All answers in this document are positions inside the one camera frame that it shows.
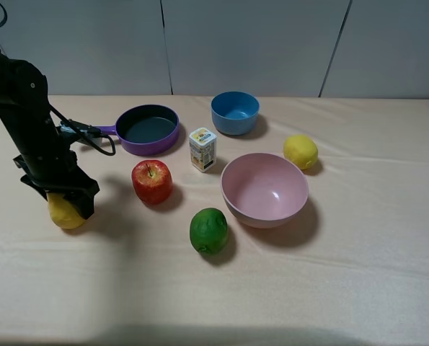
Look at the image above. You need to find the green lime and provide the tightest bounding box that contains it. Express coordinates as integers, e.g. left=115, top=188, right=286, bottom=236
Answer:
left=190, top=208, right=229, bottom=255

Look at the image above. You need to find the yellow lemon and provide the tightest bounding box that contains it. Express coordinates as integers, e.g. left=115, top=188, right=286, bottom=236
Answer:
left=283, top=134, right=318, bottom=170

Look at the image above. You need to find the purple toy frying pan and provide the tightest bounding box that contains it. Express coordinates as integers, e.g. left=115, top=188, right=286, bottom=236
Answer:
left=95, top=105, right=180, bottom=156

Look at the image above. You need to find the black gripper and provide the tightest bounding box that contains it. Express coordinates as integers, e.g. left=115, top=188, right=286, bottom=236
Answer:
left=14, top=146, right=99, bottom=219

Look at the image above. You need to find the pink plastic bowl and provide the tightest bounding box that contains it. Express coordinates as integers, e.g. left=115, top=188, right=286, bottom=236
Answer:
left=221, top=153, right=309, bottom=229

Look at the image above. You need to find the red apple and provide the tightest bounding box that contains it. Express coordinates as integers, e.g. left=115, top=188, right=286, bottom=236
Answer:
left=131, top=160, right=173, bottom=205

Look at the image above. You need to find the yellow pear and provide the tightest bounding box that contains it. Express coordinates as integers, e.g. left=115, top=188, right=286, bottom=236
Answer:
left=47, top=193, right=86, bottom=230

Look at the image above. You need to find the small white carton box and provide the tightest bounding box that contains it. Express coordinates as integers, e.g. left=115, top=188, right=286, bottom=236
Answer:
left=189, top=128, right=217, bottom=172

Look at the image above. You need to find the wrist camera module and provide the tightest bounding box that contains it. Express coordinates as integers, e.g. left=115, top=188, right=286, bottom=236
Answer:
left=58, top=120, right=102, bottom=146

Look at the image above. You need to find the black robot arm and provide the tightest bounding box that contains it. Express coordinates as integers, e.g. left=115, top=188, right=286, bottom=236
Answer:
left=0, top=51, right=99, bottom=219

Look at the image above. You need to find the blue plastic bowl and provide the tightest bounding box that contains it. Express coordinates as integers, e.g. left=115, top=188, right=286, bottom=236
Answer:
left=211, top=91, right=260, bottom=136

